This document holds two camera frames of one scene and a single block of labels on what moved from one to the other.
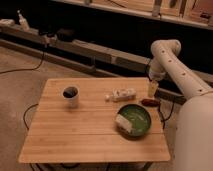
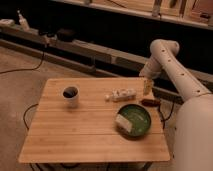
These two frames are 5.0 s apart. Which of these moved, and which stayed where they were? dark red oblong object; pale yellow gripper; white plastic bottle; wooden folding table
Moved: pale yellow gripper
Stayed: dark red oblong object; wooden folding table; white plastic bottle
